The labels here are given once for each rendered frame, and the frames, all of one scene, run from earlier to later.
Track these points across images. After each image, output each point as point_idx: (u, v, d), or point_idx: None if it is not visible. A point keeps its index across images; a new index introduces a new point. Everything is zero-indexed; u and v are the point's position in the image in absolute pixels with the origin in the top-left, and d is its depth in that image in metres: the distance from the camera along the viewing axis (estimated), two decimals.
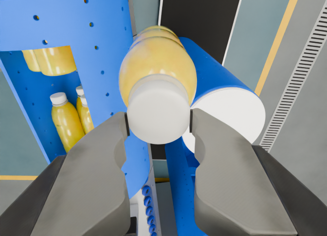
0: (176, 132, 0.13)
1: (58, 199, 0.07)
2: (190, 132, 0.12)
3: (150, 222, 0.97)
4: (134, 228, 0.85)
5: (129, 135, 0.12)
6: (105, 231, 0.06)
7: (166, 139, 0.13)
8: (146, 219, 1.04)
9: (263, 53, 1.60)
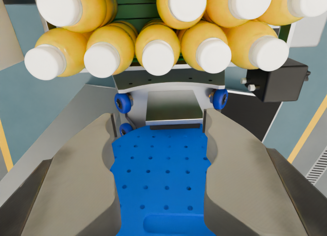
0: None
1: (45, 204, 0.06)
2: (203, 132, 0.12)
3: None
4: None
5: (117, 136, 0.12)
6: (96, 233, 0.06)
7: None
8: None
9: (291, 142, 1.71)
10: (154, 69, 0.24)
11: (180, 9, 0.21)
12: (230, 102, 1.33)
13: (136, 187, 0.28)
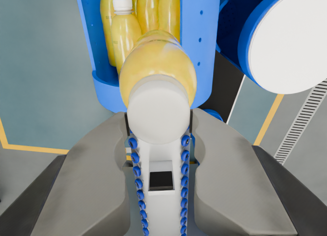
0: (127, 4, 0.39)
1: (58, 199, 0.07)
2: (190, 132, 0.12)
3: (184, 183, 0.85)
4: (170, 181, 0.73)
5: (129, 135, 0.12)
6: (105, 231, 0.06)
7: (123, 2, 0.39)
8: (177, 182, 0.92)
9: None
10: (152, 135, 0.12)
11: None
12: None
13: None
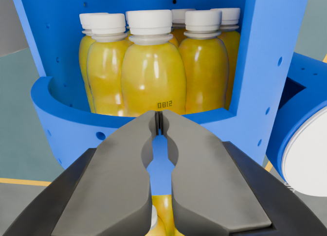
0: None
1: (84, 190, 0.07)
2: (161, 134, 0.12)
3: None
4: None
5: (158, 135, 0.12)
6: (125, 230, 0.06)
7: None
8: None
9: (317, 56, 1.36)
10: None
11: None
12: None
13: None
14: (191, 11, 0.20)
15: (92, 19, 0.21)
